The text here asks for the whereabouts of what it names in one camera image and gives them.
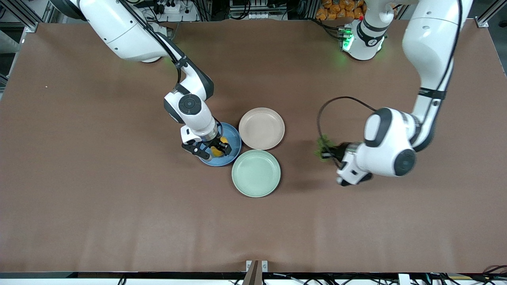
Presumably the bag of orange snacks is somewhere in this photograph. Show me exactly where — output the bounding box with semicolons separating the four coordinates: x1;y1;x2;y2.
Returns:
315;0;366;21

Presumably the white power strip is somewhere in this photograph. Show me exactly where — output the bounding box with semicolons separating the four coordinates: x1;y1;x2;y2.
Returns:
152;2;183;13

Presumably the blue plate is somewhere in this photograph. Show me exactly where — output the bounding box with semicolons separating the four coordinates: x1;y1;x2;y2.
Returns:
197;122;242;167

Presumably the light green plate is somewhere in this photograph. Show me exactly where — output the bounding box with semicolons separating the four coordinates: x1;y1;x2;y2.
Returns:
231;150;281;198

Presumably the aluminium frame profile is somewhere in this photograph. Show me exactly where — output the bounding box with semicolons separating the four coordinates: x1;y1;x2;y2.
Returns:
475;0;507;29
0;0;56;33

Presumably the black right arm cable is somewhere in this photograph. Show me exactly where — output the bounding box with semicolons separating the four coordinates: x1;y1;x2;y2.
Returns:
118;0;189;84

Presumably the metal table edge bracket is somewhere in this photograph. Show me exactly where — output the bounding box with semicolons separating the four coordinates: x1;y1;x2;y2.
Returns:
246;260;269;285

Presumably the beige plate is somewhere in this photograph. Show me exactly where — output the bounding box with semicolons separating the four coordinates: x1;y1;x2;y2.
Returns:
238;107;285;151

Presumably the green lettuce leaf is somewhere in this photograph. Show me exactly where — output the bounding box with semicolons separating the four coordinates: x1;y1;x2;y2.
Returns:
315;135;337;161

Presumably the yellow lemon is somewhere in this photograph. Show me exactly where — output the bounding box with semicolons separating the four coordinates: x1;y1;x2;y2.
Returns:
210;137;229;157

